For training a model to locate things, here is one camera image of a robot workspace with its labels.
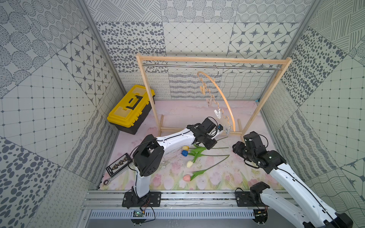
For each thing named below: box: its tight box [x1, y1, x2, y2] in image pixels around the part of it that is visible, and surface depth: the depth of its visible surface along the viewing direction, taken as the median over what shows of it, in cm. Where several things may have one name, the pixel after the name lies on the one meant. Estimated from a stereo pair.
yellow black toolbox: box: [106, 85, 156, 135], surface depth 94 cm
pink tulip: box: [182, 154, 231, 182], surface depth 83 cm
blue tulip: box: [181, 150, 231, 157], surface depth 90 cm
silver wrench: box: [103, 162, 135, 186], surface depth 82 cm
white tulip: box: [186, 160, 193, 168], surface depth 81 cm
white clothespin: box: [213, 109, 221, 120], surface depth 73 cm
